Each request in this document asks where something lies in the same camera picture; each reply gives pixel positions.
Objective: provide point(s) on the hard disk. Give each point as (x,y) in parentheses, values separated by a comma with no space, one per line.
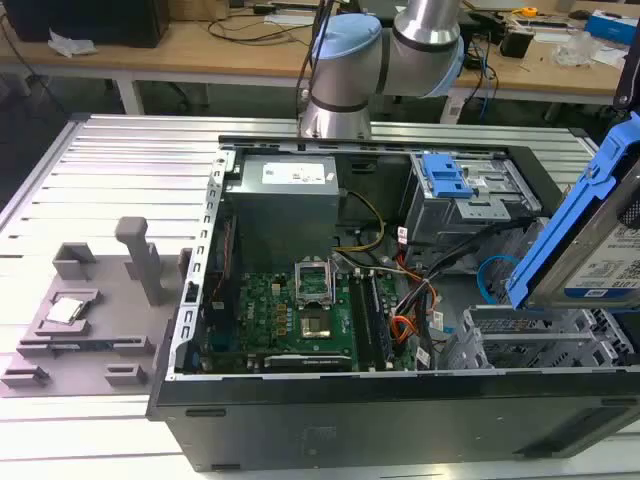
(600,240)

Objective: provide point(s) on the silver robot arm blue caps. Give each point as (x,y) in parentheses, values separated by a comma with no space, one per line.
(425,30)

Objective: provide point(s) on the metal disk bay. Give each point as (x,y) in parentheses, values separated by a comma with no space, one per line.
(525,325)

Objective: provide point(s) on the blue cardboard box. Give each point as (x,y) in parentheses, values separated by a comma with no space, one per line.
(612,27)

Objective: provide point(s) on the clear plastic packaging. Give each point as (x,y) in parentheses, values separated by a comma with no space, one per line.
(580,50)

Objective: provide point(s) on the small black device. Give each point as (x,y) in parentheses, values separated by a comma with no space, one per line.
(516,42)

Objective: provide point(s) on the yellow tape roll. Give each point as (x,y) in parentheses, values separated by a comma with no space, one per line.
(527,12)

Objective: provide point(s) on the blue plastic drive latch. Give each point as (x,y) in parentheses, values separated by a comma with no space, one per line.
(445,175)

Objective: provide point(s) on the metal drive cage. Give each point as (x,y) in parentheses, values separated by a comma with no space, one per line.
(440,220)

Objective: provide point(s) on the grey power supply unit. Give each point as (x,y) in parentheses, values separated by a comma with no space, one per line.
(285,200)

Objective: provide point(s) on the CPU socket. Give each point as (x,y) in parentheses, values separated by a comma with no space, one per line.
(317,325)

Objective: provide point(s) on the wooden desk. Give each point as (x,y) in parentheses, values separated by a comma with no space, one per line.
(200,60)

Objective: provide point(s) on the green motherboard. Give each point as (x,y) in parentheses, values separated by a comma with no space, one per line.
(260,310)

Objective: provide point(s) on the black open PC case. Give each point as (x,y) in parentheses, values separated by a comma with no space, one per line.
(350,425)

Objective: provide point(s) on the large black box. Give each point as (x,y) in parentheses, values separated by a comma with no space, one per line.
(85,20)

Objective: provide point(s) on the white crumpled plastic wrap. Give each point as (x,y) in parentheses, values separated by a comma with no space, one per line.
(70,44)

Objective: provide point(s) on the grey parts rack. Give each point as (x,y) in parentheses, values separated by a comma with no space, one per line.
(110,320)

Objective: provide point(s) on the silver CPU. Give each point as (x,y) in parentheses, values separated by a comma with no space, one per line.
(66,310)

